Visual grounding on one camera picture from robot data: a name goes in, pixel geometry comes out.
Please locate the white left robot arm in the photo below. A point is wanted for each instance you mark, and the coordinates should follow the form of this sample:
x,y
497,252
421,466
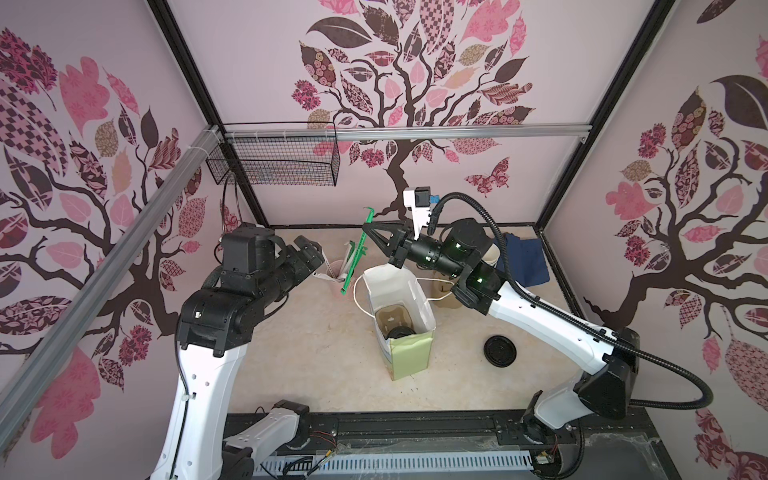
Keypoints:
x,y
196,445

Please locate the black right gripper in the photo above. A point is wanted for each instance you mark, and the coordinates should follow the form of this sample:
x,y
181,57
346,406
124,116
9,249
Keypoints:
x,y
403,249

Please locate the wrapped straws bundle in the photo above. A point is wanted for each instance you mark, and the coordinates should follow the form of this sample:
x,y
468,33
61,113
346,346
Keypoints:
x,y
321,272

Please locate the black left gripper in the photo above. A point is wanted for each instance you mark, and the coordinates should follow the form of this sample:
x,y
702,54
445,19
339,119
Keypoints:
x,y
300,266

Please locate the blue paper napkins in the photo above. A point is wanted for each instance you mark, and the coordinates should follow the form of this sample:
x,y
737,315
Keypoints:
x,y
527,259

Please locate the stack of black lids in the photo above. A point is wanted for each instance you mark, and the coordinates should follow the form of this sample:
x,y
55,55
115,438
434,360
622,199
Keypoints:
x,y
499,351

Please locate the black wire basket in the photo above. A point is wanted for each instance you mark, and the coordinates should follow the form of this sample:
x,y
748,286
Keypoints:
x,y
278,153

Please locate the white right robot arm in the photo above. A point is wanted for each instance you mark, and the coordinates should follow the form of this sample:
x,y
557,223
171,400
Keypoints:
x,y
608,371

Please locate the stack of pulp cup carriers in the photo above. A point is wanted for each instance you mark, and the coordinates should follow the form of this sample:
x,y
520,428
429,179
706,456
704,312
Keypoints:
x,y
441,295

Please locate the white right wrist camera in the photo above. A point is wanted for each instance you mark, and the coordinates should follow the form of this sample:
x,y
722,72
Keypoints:
x,y
418,202

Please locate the pink straw holder cup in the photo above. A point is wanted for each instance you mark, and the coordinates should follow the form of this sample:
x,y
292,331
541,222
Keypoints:
x,y
338,271

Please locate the green white paper bag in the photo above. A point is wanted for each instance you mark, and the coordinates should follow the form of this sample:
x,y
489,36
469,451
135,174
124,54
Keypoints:
x,y
386,285

